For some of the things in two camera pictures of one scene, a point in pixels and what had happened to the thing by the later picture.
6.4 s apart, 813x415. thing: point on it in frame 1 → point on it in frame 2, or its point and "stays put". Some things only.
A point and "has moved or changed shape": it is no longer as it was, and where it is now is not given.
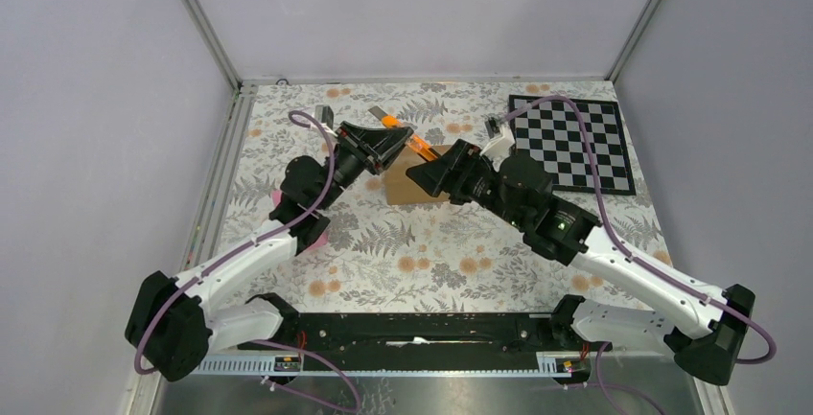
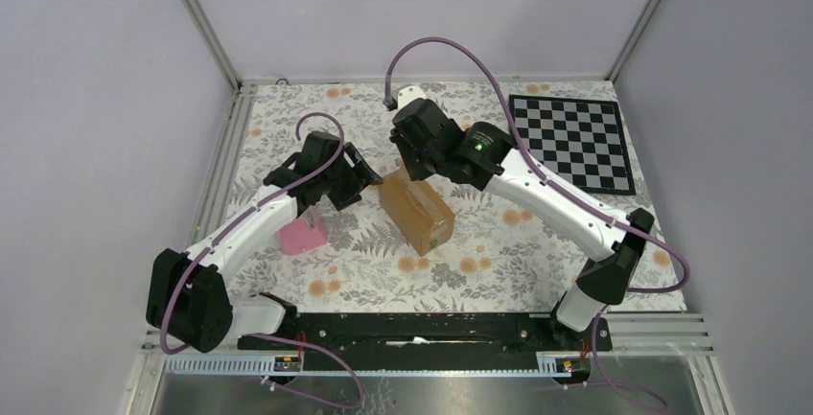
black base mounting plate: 422,335 stays put
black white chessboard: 550,133 stays put
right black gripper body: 482,183 → 419,164
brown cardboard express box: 402,189 has moved or changed shape
